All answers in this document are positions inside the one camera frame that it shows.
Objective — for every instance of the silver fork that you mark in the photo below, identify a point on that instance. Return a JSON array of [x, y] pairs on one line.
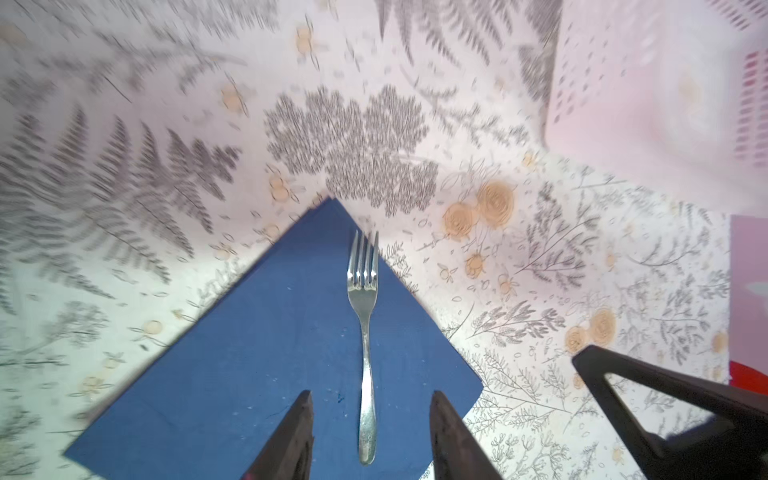
[[362, 289]]

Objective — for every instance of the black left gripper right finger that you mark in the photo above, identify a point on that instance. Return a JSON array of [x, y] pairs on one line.
[[456, 454]]

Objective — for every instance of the white plastic basket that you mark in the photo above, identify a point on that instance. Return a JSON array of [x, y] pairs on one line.
[[671, 95]]

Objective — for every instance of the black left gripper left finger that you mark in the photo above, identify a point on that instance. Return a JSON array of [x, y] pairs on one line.
[[287, 455]]

